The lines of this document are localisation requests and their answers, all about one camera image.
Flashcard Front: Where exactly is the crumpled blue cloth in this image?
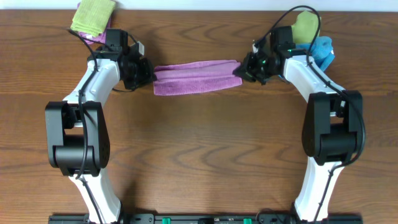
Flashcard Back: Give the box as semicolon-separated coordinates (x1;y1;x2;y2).
293;36;335;72

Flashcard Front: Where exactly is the pink microfiber cloth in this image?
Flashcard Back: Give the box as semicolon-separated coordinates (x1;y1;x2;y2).
154;60;243;96

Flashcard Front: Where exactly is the crumpled olive green cloth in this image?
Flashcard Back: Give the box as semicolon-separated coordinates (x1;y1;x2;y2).
291;11;318;44

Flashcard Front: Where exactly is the folded purple cloth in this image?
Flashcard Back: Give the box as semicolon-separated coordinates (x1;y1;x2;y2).
76;2;112;45

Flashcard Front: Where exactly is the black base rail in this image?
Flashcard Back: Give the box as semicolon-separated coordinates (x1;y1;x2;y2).
48;213;364;224

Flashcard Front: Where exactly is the folded green cloth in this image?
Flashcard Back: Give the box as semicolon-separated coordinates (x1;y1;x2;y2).
70;0;117;38

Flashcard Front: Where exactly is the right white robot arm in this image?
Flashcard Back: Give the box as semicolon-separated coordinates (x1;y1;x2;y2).
233;49;365;223

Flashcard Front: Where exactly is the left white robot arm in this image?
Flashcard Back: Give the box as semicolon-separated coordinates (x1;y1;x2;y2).
45;52;154;223

